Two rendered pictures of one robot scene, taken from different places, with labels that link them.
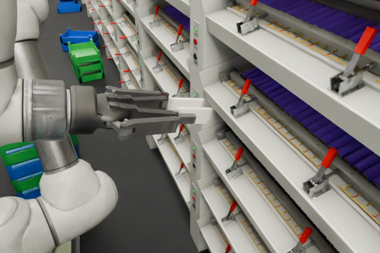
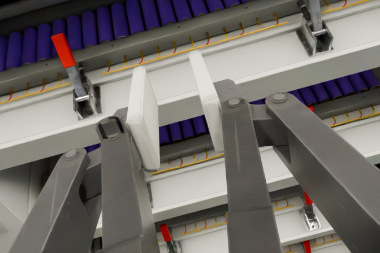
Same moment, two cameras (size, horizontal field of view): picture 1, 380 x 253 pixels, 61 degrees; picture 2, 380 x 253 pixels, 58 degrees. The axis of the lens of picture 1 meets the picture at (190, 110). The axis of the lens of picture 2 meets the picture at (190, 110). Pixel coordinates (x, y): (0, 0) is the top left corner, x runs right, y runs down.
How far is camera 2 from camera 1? 0.47 m
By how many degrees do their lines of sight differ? 52
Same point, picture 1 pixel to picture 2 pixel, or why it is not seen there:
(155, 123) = (345, 149)
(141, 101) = (141, 210)
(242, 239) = (208, 241)
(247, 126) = not seen: hidden behind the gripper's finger
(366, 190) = not seen: outside the picture
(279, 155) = (229, 69)
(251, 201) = (206, 184)
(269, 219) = not seen: hidden behind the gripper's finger
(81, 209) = not seen: outside the picture
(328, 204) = (345, 35)
